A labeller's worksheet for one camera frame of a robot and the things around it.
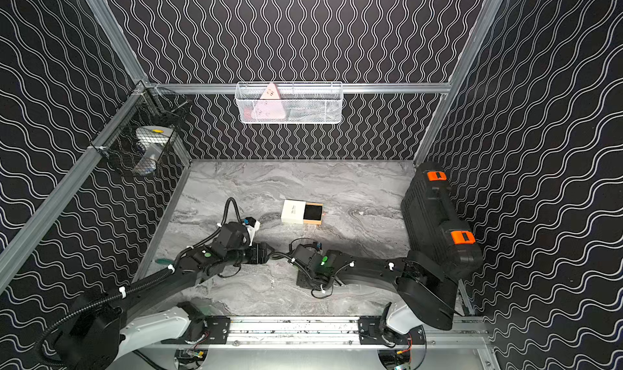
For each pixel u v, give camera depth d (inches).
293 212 38.6
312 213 39.7
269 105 35.5
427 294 16.3
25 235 20.8
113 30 30.2
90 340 15.8
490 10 28.7
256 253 28.8
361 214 40.5
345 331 30.1
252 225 30.5
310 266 24.8
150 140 32.2
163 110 39.5
